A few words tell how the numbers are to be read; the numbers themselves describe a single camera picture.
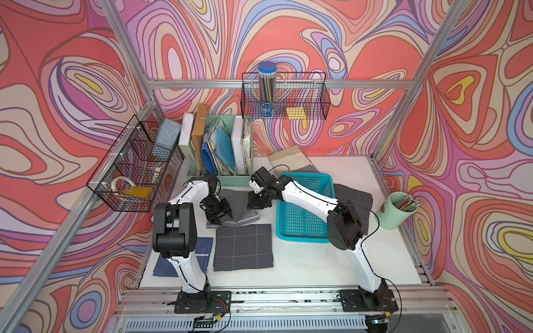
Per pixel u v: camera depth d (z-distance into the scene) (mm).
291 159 1165
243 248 861
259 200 801
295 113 911
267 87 752
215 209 790
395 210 818
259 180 737
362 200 1024
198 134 844
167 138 807
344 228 541
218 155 911
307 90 947
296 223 933
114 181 672
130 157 766
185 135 868
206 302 664
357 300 728
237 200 1013
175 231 508
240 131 955
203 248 847
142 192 687
